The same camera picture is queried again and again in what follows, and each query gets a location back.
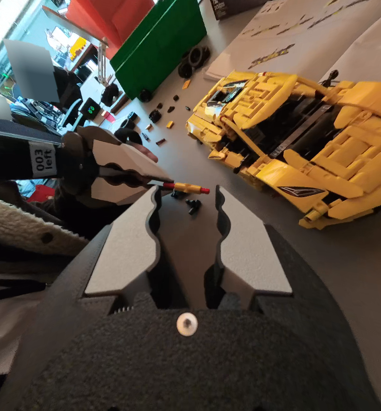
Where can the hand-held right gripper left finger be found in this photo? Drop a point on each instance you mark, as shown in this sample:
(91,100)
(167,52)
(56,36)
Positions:
(123,253)

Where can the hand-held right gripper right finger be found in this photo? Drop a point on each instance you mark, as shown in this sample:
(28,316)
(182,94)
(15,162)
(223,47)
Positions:
(254,257)

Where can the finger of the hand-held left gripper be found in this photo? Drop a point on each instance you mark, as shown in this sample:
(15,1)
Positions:
(129,157)
(113,192)

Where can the red axle pin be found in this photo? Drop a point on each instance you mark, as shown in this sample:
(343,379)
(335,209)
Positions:
(205,191)
(168,185)

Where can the yellow pin connector brick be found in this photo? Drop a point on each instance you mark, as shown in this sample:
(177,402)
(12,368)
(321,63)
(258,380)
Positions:
(187,188)

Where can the person's left forearm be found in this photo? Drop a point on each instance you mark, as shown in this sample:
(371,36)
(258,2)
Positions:
(91,218)

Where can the grey desk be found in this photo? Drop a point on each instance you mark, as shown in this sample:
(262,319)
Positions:
(306,257)

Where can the person's left hand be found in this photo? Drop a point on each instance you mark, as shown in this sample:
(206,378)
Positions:
(148,154)

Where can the black toy tire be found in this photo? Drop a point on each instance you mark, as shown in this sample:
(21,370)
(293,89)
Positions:
(123,122)
(182,70)
(205,54)
(145,95)

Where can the pink cup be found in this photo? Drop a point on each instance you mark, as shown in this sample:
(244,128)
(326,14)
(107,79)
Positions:
(108,117)

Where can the pile of black yellow bricks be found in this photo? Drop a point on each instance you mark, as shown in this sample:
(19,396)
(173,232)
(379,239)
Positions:
(170,124)

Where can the black device with green display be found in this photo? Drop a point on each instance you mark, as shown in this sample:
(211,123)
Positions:
(91,109)

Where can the green plastic bin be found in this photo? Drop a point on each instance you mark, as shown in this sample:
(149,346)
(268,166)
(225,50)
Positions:
(158,48)

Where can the red plastic bin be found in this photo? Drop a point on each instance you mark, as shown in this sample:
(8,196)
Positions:
(113,19)

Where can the yellow toy brick car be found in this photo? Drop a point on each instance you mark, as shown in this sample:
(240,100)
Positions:
(354,144)

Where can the toy car set box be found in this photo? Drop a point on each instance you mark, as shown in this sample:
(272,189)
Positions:
(235,9)

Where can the building instruction booklet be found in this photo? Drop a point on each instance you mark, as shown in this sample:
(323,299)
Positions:
(363,41)

